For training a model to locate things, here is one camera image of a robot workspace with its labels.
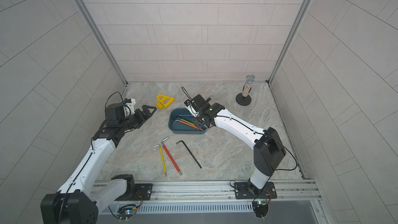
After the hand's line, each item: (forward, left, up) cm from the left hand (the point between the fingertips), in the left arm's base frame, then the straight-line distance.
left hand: (155, 110), depth 78 cm
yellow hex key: (-18, -4, -19) cm, 26 cm away
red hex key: (-17, -7, -19) cm, 26 cm away
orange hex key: (+2, -16, -18) cm, 24 cm away
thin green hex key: (+3, -15, -18) cm, 23 cm away
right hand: (0, -22, -7) cm, 23 cm away
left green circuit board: (-40, +8, -18) cm, 45 cm away
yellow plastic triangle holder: (+20, +3, -18) cm, 27 cm away
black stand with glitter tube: (+21, -52, -16) cm, 59 cm away
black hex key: (-14, -18, -19) cm, 30 cm away
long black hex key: (+5, -14, -18) cm, 24 cm away
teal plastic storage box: (+1, -11, -19) cm, 22 cm away
